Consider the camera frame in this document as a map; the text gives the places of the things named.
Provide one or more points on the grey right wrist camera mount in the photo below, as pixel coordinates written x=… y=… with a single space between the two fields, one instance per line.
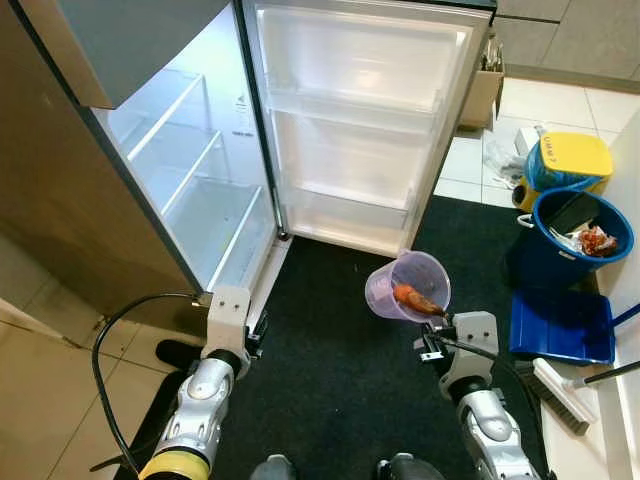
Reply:
x=472 y=345

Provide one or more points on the brown cardboard box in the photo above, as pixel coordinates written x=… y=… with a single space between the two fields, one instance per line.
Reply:
x=482 y=90

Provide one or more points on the orange carrot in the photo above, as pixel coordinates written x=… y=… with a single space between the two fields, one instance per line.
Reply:
x=415 y=298

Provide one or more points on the red crumpled packet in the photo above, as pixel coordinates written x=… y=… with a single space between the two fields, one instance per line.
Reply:
x=598 y=242

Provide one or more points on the grey steel fridge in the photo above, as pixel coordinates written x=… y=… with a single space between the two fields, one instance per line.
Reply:
x=60 y=180

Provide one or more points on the white black broom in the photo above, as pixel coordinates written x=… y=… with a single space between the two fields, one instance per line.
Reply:
x=560 y=395

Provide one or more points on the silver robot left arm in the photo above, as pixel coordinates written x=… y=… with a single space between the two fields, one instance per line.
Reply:
x=195 y=410

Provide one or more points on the grey robot leg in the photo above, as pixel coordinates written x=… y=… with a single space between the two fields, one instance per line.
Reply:
x=408 y=467
x=272 y=468

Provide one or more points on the black kitchen floor mat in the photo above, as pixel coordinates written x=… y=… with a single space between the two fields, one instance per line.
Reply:
x=340 y=400

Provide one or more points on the white fridge door bin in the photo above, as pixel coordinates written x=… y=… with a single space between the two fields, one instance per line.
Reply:
x=345 y=205
x=350 y=100

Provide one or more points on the black flat trash piece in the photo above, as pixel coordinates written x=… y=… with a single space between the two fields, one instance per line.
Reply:
x=572 y=215

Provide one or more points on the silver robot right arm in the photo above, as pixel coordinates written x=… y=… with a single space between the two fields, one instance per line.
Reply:
x=495 y=430

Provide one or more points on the blue dustpan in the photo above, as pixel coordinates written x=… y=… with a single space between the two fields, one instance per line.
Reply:
x=560 y=325

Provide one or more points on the clear pink measuring jug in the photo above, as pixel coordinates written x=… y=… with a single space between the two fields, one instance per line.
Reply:
x=405 y=275

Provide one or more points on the glass fridge shelf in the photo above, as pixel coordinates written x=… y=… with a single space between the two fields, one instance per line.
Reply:
x=165 y=110
x=225 y=235
x=190 y=170

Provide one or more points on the grey kitchen cabinet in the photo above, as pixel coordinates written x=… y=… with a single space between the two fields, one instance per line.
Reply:
x=580 y=35

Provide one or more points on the yellow lid trash bin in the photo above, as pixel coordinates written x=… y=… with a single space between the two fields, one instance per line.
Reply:
x=570 y=155

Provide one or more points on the grey robot right leg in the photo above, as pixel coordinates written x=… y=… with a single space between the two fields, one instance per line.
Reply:
x=408 y=467

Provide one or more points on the crumpled white plastic bag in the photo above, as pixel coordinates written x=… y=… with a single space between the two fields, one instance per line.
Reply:
x=510 y=160

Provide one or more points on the grey robot left leg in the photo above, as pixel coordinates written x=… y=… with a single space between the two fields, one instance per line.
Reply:
x=272 y=468

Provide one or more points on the blue round trash bin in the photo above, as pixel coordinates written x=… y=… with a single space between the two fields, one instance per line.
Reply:
x=540 y=265

